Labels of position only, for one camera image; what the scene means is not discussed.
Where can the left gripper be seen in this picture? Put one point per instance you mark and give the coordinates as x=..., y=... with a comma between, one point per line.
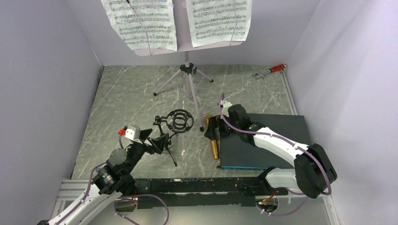
x=157, y=145

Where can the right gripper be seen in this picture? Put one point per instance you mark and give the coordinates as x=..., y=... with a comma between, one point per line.
x=214, y=122

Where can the gold microphone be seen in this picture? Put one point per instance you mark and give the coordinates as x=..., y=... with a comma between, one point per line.
x=214, y=149

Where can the black microphone stand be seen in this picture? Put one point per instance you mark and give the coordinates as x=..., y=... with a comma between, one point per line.
x=178, y=121

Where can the sheet music page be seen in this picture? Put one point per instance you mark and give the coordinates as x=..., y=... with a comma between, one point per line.
x=214, y=21
x=143, y=24

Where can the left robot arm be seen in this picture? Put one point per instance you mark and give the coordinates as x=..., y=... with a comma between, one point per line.
x=111, y=182

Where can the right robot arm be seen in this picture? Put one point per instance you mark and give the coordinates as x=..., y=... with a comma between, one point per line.
x=312, y=172

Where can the dark blue flat box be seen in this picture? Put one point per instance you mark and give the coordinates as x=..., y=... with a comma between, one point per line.
x=239, y=155

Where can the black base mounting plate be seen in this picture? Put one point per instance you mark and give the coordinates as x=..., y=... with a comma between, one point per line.
x=200, y=199

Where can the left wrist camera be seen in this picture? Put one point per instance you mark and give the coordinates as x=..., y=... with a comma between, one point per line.
x=130, y=132

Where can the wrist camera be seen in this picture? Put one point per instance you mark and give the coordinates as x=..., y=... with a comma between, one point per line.
x=225, y=105
x=130, y=132

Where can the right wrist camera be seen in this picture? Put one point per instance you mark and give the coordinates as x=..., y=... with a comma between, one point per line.
x=225, y=105

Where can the orange handled adjustable wrench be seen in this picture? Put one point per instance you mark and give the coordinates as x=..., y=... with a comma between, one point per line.
x=273, y=69

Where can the aluminium frame rail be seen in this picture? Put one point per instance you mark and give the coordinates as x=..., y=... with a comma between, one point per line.
x=248, y=186

